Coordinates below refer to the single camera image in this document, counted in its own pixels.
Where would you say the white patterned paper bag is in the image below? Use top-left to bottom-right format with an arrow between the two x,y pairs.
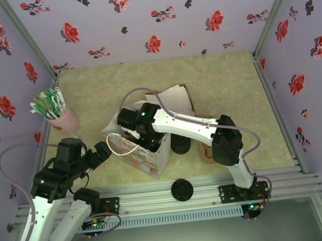
99,108 -> 175,185

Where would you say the black plastic cup lid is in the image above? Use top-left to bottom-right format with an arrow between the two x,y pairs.
170,177 -> 195,203
170,133 -> 193,150

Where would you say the dark paper coffee cup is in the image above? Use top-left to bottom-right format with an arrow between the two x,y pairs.
172,146 -> 192,156

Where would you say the pink straw holder cup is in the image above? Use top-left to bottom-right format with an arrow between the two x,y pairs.
46,104 -> 82,137

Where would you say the stack of white napkins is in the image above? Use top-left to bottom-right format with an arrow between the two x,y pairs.
144,83 -> 195,120

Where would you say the white paper-wrapped straw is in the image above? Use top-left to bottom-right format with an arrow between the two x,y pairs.
27,100 -> 53,122
55,86 -> 67,116

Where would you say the tan paper-wrapped straw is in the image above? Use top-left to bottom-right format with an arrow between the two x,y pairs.
40,90 -> 56,120

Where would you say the left controller board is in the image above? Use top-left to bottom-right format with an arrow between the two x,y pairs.
81,215 -> 111,234

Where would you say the controller board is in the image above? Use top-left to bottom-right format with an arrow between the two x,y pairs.
81,215 -> 111,234
241,201 -> 267,220

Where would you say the stack of pulp cup carriers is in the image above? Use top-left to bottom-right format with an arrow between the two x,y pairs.
195,111 -> 220,163

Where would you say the right controller board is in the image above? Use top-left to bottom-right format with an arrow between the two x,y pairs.
241,201 -> 267,220

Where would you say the aluminium left side rail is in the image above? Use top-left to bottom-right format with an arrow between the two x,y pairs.
15,74 -> 72,204

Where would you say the lilac left arm cable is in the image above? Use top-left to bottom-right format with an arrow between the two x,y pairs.
0,138 -> 76,241

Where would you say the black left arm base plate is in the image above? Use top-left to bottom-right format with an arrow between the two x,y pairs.
98,196 -> 122,218

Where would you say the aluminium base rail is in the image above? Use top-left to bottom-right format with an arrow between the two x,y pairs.
15,164 -> 322,226

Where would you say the white slotted cable duct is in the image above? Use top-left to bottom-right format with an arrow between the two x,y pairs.
73,205 -> 244,234

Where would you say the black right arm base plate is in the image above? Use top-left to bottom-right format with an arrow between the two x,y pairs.
218,180 -> 271,204

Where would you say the aluminium left frame post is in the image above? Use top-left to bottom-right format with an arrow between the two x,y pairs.
0,0 -> 60,84

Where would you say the aluminium frame post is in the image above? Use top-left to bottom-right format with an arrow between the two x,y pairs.
0,0 -> 60,84
248,0 -> 308,58

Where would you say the aluminium right side rail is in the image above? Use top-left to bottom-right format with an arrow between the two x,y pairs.
251,52 -> 308,179

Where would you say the aluminium right frame post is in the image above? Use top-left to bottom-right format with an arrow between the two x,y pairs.
248,0 -> 308,58

